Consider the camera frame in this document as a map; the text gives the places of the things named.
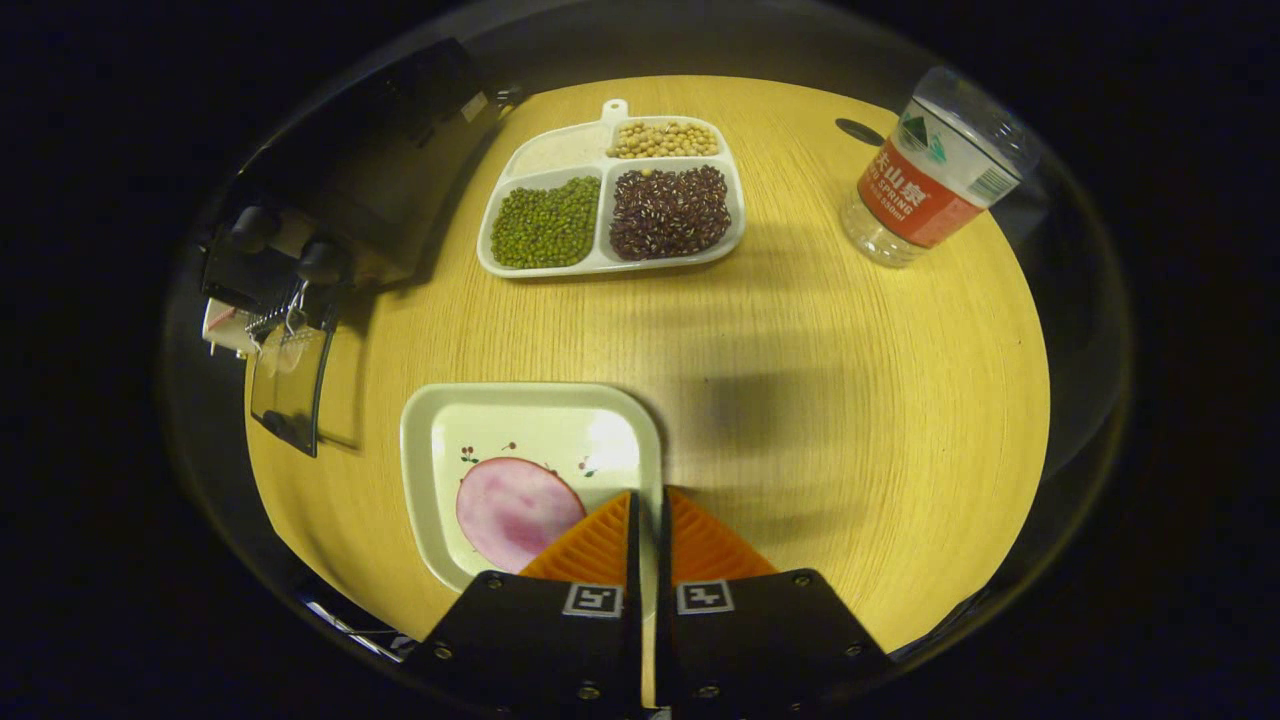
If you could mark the clear red label water bottle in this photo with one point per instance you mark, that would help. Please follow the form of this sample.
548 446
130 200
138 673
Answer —
925 175

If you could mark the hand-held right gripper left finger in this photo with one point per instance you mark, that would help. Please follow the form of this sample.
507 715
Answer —
540 640

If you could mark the square cream plate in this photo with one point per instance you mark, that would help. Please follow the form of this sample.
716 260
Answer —
540 425

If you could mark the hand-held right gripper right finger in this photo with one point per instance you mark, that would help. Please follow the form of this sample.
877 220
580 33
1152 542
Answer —
760 640

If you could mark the black round table grommet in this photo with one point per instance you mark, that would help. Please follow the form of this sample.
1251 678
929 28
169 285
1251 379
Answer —
860 132

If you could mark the black electric oven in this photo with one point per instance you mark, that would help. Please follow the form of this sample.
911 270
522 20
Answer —
380 170

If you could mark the white divided bean plate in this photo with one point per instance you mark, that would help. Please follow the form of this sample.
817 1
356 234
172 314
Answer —
600 190

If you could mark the pink ham slice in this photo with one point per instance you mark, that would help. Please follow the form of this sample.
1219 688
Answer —
510 510

